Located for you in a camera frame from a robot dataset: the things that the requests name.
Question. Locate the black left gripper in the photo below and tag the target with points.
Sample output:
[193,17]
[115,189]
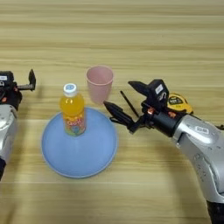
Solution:
[11,97]

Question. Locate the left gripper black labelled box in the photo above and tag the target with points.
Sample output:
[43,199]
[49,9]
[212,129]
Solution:
[5,78]

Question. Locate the yellow black tape measure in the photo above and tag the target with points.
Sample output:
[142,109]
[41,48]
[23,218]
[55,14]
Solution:
[179,103]

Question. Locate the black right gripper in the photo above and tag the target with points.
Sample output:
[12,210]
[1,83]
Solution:
[159,119]

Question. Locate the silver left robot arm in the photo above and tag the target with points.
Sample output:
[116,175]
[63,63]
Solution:
[6,131]

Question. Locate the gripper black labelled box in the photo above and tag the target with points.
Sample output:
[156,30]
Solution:
[159,92]
[5,78]

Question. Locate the blue round plate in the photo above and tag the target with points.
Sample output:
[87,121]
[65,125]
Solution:
[81,154]

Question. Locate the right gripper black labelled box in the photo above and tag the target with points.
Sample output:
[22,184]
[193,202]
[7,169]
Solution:
[159,92]

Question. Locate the orange juice bottle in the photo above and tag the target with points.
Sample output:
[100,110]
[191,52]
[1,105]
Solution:
[73,112]

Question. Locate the pink plastic cup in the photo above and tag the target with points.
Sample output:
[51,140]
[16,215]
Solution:
[99,84]

